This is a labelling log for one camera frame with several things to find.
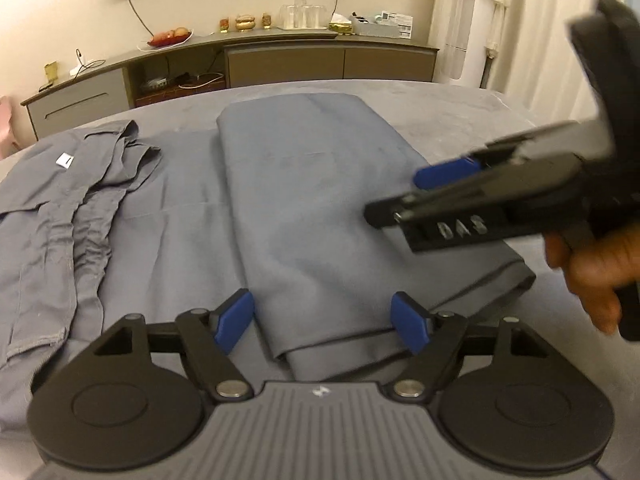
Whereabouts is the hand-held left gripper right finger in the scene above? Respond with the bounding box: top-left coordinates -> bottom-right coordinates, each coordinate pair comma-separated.
391,291 -> 539,404

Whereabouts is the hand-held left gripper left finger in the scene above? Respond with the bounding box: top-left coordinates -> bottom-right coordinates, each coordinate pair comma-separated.
95,287 -> 255,404

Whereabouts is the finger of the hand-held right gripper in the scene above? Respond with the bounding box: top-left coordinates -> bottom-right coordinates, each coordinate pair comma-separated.
414,137 -> 526,191
364,172 -> 507,229

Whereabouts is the blue-grey cloth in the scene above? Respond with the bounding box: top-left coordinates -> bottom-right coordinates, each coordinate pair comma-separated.
216,92 -> 537,383

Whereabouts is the person's right hand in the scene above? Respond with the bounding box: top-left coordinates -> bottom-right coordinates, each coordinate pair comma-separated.
544,222 -> 640,336

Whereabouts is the white tower air conditioner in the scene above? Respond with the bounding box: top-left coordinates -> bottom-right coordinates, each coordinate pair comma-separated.
430,0 -> 489,90

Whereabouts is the white labelled box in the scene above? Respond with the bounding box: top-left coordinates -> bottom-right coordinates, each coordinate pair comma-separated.
381,10 -> 415,40

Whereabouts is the white curtain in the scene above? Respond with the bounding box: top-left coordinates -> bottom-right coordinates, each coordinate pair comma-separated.
486,0 -> 603,126

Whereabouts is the grey organiser box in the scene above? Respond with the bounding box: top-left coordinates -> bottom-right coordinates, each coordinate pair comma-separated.
350,10 -> 386,38

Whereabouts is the grey-brown TV cabinet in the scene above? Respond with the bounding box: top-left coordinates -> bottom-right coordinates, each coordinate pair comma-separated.
21,30 -> 440,144

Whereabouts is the group of clear glass cups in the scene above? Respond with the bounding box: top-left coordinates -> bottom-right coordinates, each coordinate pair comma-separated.
278,0 -> 327,30

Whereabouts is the grey shirt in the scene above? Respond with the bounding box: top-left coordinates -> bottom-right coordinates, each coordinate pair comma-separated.
0,120 -> 164,433

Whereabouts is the fruit bowl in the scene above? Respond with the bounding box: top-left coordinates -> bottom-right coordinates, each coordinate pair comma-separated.
137,26 -> 195,51

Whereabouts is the pink chair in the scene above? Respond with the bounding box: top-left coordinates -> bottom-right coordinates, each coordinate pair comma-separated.
0,96 -> 21,154

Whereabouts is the white cable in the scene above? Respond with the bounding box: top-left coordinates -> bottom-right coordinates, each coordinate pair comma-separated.
178,72 -> 225,90

